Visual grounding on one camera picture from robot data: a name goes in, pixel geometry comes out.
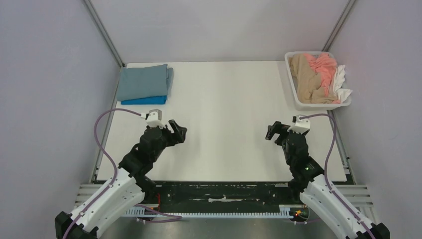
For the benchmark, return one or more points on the white plastic basket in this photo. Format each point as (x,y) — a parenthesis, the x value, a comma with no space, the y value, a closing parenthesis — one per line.
(310,107)

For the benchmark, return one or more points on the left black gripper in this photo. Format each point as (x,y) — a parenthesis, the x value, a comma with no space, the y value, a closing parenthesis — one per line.
(178,136)

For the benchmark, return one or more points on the right corner aluminium post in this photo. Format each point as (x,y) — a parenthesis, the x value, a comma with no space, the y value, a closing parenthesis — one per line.
(339,24)

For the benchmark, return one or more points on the left corner aluminium post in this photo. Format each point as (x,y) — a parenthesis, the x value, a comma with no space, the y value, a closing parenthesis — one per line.
(101,28)

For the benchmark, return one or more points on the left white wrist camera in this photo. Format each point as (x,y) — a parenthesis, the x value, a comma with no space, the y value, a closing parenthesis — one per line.
(153,118)

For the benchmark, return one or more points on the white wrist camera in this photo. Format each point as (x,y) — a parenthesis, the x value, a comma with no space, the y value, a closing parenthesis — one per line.
(301,125)
(153,118)

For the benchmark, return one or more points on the bright blue folded t shirt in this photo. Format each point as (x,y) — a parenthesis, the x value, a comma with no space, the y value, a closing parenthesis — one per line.
(156,100)

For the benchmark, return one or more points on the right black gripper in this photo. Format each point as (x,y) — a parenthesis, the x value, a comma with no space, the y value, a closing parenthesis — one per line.
(281,132)

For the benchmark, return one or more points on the white cable duct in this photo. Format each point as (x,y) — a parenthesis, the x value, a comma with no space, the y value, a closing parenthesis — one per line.
(282,213)

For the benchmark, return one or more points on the beige t shirt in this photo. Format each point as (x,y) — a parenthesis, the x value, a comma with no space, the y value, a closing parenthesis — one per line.
(301,71)

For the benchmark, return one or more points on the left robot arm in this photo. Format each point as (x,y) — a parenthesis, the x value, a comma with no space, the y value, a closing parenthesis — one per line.
(126,188)

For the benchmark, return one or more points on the pink t shirt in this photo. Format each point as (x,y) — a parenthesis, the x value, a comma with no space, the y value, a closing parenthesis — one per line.
(324,68)

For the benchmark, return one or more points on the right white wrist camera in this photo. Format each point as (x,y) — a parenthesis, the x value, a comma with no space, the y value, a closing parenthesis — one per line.
(301,125)

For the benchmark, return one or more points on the grey-blue folded t shirt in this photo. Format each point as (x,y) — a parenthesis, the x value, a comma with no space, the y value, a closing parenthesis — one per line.
(146,82)

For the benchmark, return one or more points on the white t shirt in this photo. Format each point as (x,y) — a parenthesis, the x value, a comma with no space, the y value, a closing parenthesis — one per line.
(336,88)

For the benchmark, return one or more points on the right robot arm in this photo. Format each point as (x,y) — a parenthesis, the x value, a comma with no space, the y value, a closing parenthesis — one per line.
(312,187)

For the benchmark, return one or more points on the corner aluminium post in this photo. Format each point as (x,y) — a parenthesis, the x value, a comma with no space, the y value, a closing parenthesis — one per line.
(339,24)
(101,28)

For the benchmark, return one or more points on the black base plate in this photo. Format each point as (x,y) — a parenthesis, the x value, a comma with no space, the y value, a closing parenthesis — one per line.
(221,197)

